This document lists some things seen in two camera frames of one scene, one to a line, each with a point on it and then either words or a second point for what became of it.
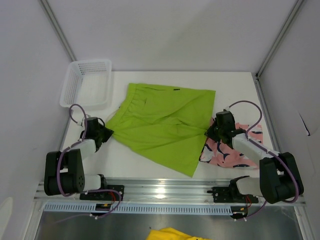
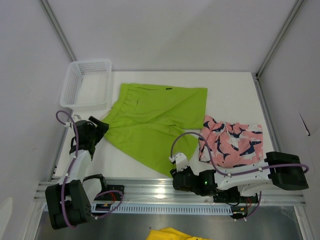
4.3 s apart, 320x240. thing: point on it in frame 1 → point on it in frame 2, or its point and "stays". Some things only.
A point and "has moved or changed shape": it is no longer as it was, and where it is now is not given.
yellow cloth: x=170 y=233 stays
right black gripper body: x=221 y=129 → x=186 y=170
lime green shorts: x=168 y=124 has moved or changed shape
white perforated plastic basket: x=88 y=83 stays
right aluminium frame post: x=278 y=38 stays
